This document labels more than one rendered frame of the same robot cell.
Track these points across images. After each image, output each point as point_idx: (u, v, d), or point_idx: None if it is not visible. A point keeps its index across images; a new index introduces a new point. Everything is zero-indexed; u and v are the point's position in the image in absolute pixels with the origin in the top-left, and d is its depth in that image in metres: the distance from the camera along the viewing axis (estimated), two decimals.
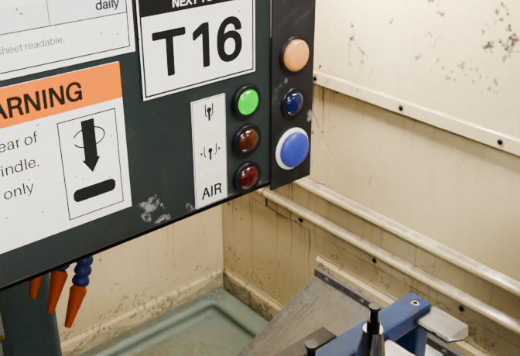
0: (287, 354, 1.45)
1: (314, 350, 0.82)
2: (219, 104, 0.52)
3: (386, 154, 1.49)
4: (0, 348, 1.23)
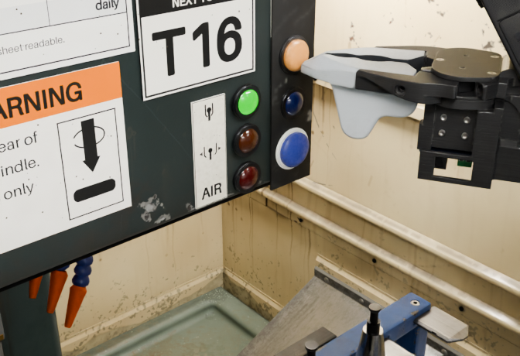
0: (287, 354, 1.45)
1: (314, 351, 0.82)
2: (219, 104, 0.52)
3: (386, 154, 1.49)
4: (0, 348, 1.23)
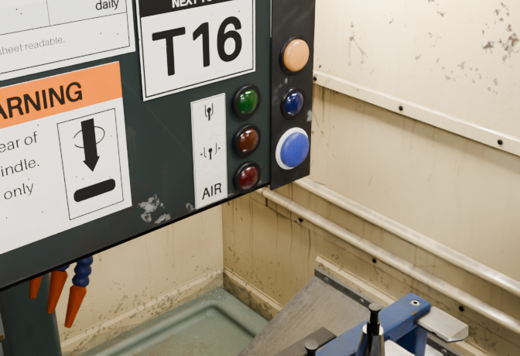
0: (287, 354, 1.45)
1: (314, 351, 0.82)
2: (219, 104, 0.52)
3: (386, 154, 1.49)
4: (0, 348, 1.23)
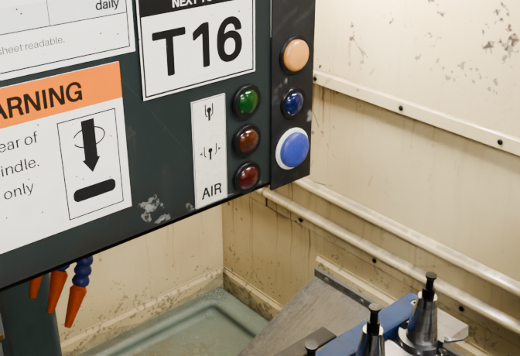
0: (287, 354, 1.45)
1: (314, 351, 0.82)
2: (219, 104, 0.52)
3: (386, 154, 1.49)
4: (0, 348, 1.23)
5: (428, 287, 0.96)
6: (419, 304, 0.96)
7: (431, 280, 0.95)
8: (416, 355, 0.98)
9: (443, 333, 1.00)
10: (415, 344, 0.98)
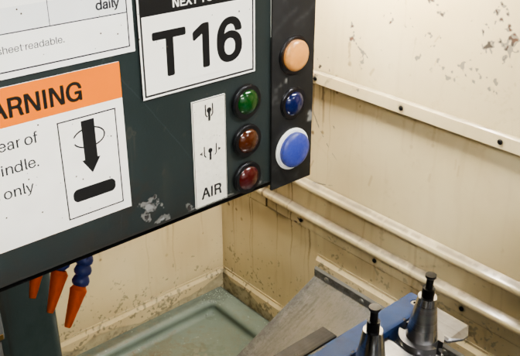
0: (287, 354, 1.45)
1: None
2: (219, 104, 0.52)
3: (386, 154, 1.49)
4: (0, 348, 1.23)
5: (428, 287, 0.96)
6: (419, 304, 0.96)
7: (431, 280, 0.95)
8: (416, 355, 0.98)
9: (443, 333, 1.00)
10: (415, 344, 0.98)
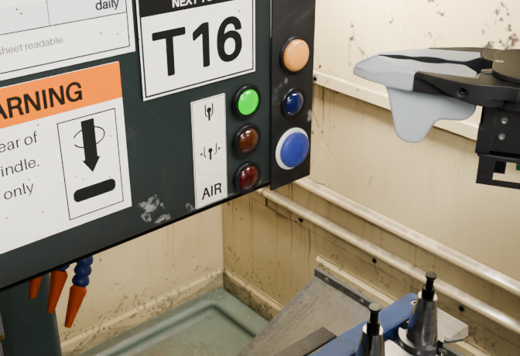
0: (287, 354, 1.45)
1: None
2: (219, 104, 0.52)
3: (386, 154, 1.49)
4: (0, 348, 1.23)
5: (428, 287, 0.96)
6: (419, 304, 0.96)
7: (431, 280, 0.95)
8: (416, 355, 0.98)
9: (443, 333, 1.00)
10: (415, 344, 0.98)
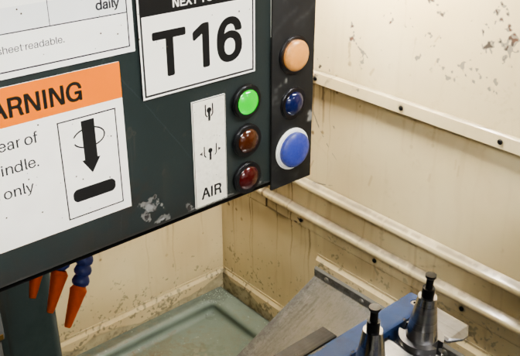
0: (287, 354, 1.45)
1: None
2: (219, 104, 0.52)
3: (386, 154, 1.49)
4: (0, 348, 1.23)
5: (428, 287, 0.96)
6: (419, 304, 0.96)
7: (431, 280, 0.95)
8: (416, 355, 0.98)
9: (443, 333, 1.00)
10: (415, 344, 0.98)
